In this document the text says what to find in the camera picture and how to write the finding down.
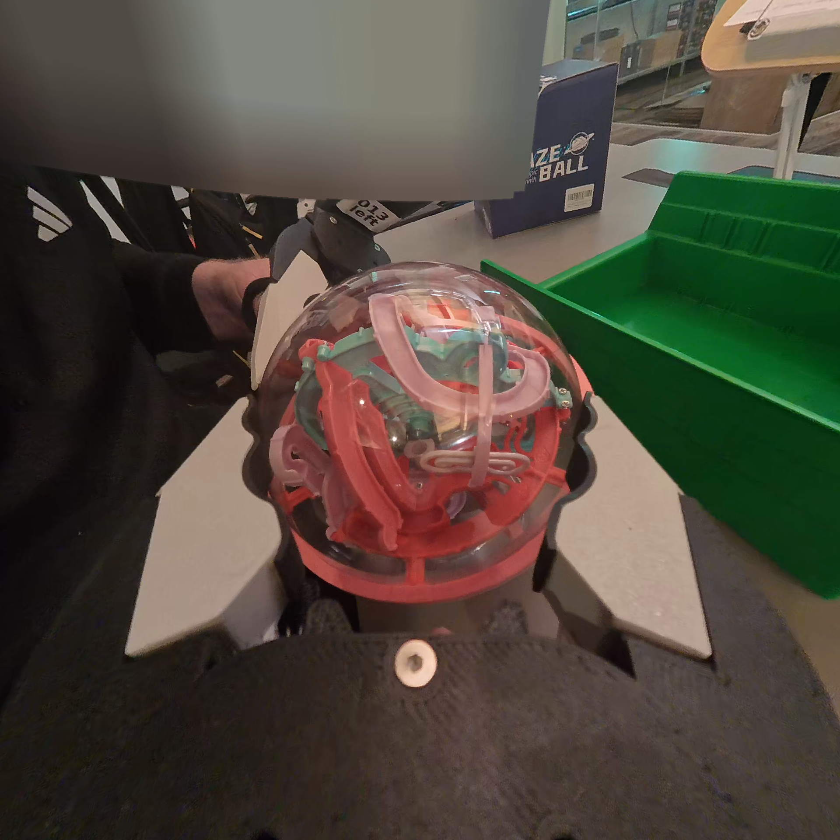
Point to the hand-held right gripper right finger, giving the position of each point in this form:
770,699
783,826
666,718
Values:
623,538

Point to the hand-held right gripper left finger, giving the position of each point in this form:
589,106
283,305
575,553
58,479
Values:
210,525

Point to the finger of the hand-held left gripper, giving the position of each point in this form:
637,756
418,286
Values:
282,308

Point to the clear maze ball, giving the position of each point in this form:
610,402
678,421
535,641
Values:
420,426

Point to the person's left forearm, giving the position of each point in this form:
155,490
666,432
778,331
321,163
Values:
157,289

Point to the person's left hand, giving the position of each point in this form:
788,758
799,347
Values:
223,292

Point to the green plastic bin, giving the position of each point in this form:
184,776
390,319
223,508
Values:
709,367

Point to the blue cardboard box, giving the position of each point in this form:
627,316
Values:
558,144

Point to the storage shelf with boxes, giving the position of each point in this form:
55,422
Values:
643,46

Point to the printed instruction sheet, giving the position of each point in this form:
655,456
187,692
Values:
787,16

